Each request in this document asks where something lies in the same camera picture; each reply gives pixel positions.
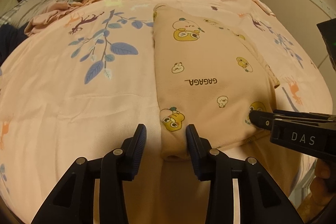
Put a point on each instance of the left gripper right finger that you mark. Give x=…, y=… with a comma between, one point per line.
x=244, y=183

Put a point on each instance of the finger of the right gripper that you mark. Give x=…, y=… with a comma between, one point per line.
x=300, y=114
x=262, y=119

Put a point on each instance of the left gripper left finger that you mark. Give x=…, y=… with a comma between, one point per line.
x=72, y=198

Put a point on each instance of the peach duck print shirt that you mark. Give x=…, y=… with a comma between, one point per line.
x=210, y=76

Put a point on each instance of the right hand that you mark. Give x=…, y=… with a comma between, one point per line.
x=319, y=195

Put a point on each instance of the pink printed duvet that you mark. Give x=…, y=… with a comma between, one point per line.
x=83, y=84

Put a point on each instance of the navy blue garment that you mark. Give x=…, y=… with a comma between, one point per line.
x=10, y=38

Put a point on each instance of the pink crumpled garment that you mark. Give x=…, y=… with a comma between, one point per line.
x=51, y=13

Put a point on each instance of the plaid pillow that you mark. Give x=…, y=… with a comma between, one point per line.
x=20, y=13

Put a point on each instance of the wall power socket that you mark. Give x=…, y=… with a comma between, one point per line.
x=328, y=10

